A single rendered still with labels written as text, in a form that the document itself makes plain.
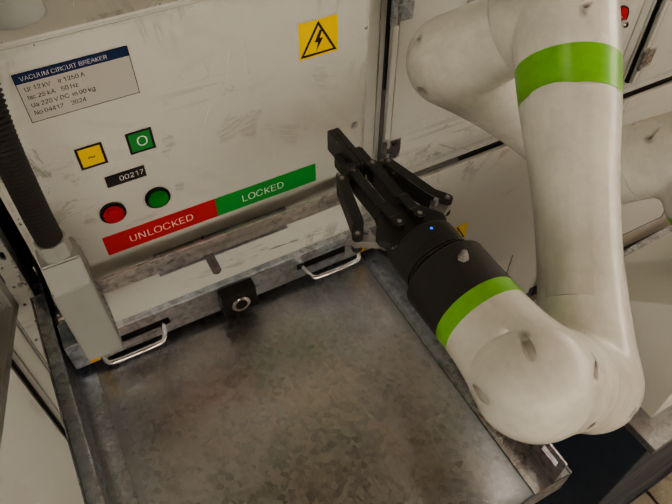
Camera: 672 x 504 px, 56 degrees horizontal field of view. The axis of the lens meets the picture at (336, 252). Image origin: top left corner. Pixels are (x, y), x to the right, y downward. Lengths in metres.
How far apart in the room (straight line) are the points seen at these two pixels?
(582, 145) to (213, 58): 0.42
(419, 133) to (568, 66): 0.60
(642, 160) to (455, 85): 0.38
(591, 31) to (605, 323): 0.31
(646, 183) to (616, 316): 0.47
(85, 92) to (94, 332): 0.30
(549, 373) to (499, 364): 0.04
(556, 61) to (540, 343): 0.33
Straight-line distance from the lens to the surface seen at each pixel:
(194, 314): 1.05
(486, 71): 0.84
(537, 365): 0.54
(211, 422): 0.99
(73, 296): 0.79
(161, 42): 0.75
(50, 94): 0.75
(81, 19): 0.73
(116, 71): 0.76
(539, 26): 0.77
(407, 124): 1.26
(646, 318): 1.09
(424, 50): 0.87
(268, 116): 0.86
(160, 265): 0.90
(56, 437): 1.55
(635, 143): 1.12
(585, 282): 0.68
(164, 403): 1.02
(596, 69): 0.74
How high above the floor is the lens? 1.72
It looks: 49 degrees down
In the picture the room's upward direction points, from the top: straight up
